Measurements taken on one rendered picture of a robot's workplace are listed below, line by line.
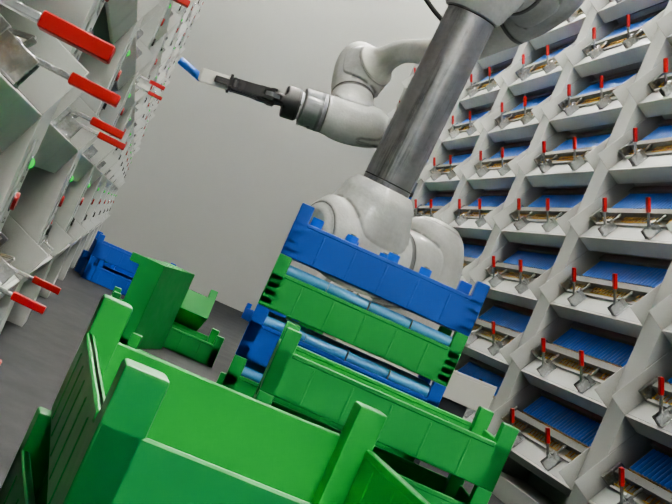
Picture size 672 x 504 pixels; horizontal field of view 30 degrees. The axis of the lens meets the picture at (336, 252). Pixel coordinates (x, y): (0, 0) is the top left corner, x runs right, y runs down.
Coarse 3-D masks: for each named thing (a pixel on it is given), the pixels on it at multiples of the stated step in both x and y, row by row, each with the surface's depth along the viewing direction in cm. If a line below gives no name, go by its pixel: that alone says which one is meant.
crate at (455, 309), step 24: (288, 240) 181; (312, 240) 182; (336, 240) 182; (312, 264) 181; (336, 264) 182; (360, 264) 182; (384, 264) 182; (360, 288) 183; (384, 288) 182; (408, 288) 182; (432, 288) 182; (456, 288) 202; (480, 288) 182; (432, 312) 182; (456, 312) 182
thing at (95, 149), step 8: (96, 136) 178; (88, 144) 178; (96, 144) 237; (104, 144) 237; (88, 152) 221; (96, 152) 223; (104, 152) 238; (80, 160) 189; (88, 160) 206; (96, 160) 237; (80, 168) 208; (88, 168) 229; (80, 176) 230
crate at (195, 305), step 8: (192, 296) 326; (200, 296) 327; (208, 296) 328; (216, 296) 328; (184, 304) 325; (192, 304) 326; (200, 304) 326; (208, 304) 327; (184, 312) 327; (192, 312) 325; (200, 312) 326; (208, 312) 327; (176, 320) 337; (184, 320) 334; (192, 320) 332; (200, 320) 329; (192, 328) 338
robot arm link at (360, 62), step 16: (496, 32) 258; (352, 48) 296; (368, 48) 292; (384, 48) 289; (400, 48) 284; (416, 48) 278; (496, 48) 261; (336, 64) 297; (352, 64) 291; (368, 64) 290; (384, 64) 289; (400, 64) 289; (336, 80) 292; (352, 80) 290; (368, 80) 291; (384, 80) 292
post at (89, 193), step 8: (176, 8) 308; (160, 40) 308; (152, 48) 307; (152, 64) 309; (144, 72) 307; (144, 80) 307; (128, 112) 307; (120, 120) 307; (120, 128) 307; (112, 136) 307; (112, 152) 307; (96, 184) 307; (88, 192) 306; (88, 200) 306; (80, 208) 306; (80, 216) 306; (64, 256) 306; (56, 264) 306; (48, 272) 306; (56, 272) 306; (48, 280) 306
